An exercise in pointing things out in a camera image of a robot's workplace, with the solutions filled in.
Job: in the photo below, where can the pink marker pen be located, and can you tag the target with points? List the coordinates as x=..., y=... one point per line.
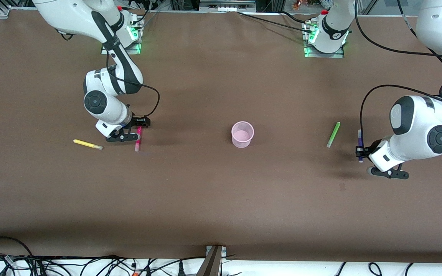
x=138, y=143

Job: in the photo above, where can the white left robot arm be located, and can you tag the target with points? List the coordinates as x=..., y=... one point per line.
x=416, y=126

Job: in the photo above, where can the silver frame corner bracket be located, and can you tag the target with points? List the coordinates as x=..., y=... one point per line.
x=4, y=12

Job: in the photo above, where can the green marker pen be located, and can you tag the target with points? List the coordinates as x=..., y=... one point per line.
x=333, y=134

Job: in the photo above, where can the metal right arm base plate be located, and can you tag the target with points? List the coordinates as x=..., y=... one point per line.
x=109, y=50

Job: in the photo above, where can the grey metal equipment box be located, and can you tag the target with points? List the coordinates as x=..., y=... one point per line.
x=226, y=5

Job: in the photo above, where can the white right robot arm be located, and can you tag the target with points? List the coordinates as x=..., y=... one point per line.
x=106, y=103

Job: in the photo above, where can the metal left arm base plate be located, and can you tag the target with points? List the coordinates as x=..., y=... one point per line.
x=322, y=55

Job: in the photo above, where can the yellow marker pen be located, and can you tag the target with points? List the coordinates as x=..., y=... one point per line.
x=86, y=144

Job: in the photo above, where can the aluminium table frame bracket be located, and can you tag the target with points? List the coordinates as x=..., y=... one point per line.
x=211, y=264

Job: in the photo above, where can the purple marker pen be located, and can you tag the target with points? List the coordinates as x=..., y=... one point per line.
x=360, y=138

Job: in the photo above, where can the pink mesh pen holder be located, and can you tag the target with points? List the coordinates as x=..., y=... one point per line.
x=242, y=140

